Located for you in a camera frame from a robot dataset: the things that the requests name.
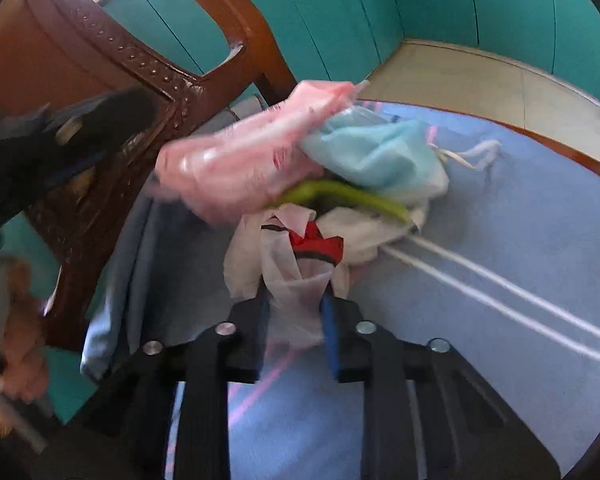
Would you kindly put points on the teal lower kitchen cabinet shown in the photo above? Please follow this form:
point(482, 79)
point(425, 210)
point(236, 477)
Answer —
point(430, 0)

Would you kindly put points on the green banana peel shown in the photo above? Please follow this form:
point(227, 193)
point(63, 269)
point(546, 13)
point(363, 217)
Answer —
point(340, 191)

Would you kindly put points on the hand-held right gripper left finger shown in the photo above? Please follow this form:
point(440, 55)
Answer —
point(250, 340)

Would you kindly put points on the blue face mask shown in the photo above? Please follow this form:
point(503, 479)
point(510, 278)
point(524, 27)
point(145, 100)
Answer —
point(375, 155)

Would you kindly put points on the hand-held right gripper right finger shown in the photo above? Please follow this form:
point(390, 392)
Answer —
point(330, 340)

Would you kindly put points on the carved brown wooden chair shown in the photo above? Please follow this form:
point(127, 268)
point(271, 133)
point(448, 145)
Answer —
point(145, 65)

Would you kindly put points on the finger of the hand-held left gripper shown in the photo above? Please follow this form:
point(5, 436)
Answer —
point(110, 120)

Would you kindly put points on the pink plastic bag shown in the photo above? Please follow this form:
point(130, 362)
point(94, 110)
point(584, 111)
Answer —
point(240, 160)

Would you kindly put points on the white plastic bag red print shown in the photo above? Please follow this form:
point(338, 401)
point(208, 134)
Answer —
point(290, 280)

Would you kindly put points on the person's left hand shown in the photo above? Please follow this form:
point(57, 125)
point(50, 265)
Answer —
point(25, 340)

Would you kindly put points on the blue tablecloth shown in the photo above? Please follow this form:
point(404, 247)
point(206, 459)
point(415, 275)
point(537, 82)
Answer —
point(480, 220)

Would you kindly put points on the round wooden table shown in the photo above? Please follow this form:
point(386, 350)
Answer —
point(580, 165)

